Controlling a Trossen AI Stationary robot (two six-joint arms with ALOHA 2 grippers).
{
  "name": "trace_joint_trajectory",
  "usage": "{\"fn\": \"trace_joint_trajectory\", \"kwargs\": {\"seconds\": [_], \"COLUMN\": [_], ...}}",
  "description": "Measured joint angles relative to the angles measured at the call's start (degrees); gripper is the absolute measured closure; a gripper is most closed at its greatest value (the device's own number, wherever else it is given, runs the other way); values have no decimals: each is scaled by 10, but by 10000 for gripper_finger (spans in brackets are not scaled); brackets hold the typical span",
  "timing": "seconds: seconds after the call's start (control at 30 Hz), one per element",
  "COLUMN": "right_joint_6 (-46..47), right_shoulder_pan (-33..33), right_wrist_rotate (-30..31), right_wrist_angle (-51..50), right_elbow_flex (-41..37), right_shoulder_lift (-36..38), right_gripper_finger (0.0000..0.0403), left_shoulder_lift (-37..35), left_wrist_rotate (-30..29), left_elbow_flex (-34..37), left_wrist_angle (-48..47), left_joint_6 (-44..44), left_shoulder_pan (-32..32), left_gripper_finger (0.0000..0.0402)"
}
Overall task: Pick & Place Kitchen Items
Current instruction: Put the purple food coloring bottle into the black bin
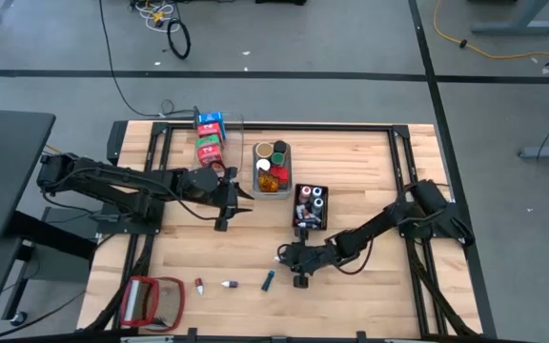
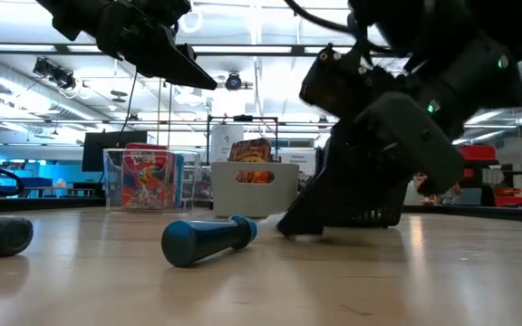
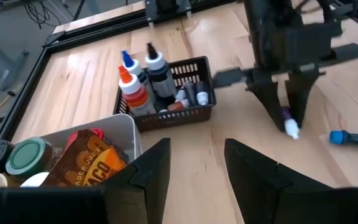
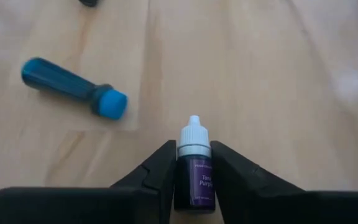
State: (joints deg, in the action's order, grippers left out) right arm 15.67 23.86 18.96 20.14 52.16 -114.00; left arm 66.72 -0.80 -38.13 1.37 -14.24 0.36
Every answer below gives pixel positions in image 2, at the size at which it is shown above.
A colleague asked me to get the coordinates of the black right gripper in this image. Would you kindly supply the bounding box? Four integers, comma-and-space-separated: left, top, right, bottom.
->
276, 43, 466, 236

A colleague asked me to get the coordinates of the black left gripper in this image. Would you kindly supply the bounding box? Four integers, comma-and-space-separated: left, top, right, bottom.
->
95, 0, 218, 91

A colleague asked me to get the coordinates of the red patterned box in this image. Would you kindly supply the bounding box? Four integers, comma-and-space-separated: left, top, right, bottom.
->
228, 138, 276, 185

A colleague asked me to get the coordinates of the blue cereal box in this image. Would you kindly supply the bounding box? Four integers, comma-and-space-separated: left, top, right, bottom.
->
174, 153, 185, 211

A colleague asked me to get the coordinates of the small teal dropper bottle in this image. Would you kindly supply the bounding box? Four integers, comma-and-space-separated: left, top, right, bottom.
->
160, 213, 285, 268

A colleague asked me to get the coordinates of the black mesh basket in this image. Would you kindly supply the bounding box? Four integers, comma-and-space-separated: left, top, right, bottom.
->
326, 180, 411, 229

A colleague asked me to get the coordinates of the round black ceiling device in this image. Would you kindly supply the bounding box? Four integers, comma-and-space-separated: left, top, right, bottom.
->
224, 72, 243, 91

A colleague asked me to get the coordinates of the long ceiling light bar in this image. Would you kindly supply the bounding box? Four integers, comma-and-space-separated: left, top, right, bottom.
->
0, 42, 357, 59

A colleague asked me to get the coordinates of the black monitor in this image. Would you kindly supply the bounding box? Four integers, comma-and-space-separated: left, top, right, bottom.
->
82, 130, 149, 173

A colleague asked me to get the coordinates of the light grey plastic bin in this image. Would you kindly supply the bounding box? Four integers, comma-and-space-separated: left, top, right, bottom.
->
210, 161, 300, 219

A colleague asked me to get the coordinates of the clear plastic bin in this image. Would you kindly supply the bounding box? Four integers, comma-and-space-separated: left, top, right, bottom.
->
102, 147, 213, 214

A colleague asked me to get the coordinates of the tall red bin rack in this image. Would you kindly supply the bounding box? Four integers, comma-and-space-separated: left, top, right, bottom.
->
458, 144, 522, 208

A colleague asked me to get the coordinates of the black hanging cable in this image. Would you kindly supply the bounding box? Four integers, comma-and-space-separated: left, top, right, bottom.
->
118, 67, 138, 135

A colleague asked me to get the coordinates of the black metal table frame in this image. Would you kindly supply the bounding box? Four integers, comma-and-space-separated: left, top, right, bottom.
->
0, 194, 522, 225

